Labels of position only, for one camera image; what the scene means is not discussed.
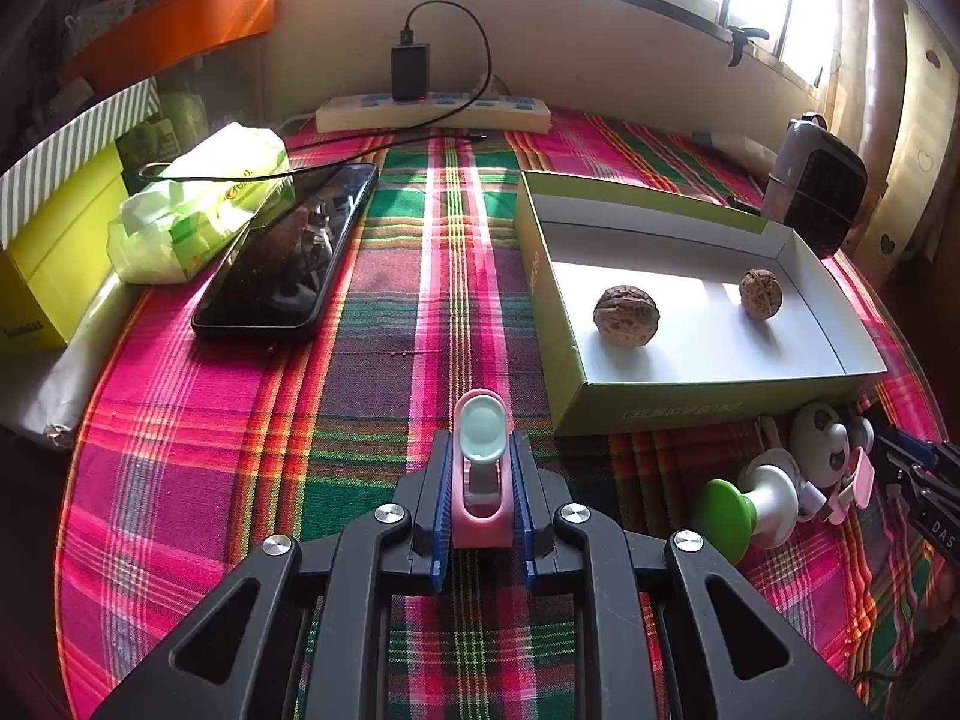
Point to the small black stick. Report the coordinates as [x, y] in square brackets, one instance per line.
[746, 205]

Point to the white panda toy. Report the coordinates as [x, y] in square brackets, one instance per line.
[817, 435]

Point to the black charger adapter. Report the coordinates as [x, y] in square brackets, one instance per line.
[411, 71]

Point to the black window clip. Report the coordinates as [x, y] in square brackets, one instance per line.
[739, 41]

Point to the heart print curtain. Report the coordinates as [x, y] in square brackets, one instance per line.
[900, 127]

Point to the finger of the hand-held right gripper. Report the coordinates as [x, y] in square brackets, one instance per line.
[930, 502]
[904, 444]

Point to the black smartphone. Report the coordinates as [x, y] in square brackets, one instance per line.
[277, 262]

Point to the green cardboard box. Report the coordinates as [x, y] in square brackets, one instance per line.
[675, 315]

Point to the green and white knob tool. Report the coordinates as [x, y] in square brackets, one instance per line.
[720, 517]

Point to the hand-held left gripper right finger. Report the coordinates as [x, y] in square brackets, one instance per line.
[523, 495]

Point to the green tissue pack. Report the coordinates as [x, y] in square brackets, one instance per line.
[202, 202]

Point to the plaid tablecloth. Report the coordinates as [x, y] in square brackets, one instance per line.
[420, 277]

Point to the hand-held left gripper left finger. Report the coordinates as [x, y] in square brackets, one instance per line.
[442, 495]

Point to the pink clip with round mirror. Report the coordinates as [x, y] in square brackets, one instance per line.
[484, 427]

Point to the yellow-green box with striped lid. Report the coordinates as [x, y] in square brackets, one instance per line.
[52, 262]

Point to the walnut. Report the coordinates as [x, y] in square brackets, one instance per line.
[626, 315]
[760, 292]

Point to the black and white desk heater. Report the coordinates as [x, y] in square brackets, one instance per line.
[817, 195]

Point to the green packet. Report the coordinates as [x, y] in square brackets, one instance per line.
[180, 116]

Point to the long pink plastic piece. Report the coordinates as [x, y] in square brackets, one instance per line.
[862, 476]

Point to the white power strip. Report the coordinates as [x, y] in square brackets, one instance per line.
[352, 116]

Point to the orange box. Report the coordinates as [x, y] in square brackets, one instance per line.
[172, 22]

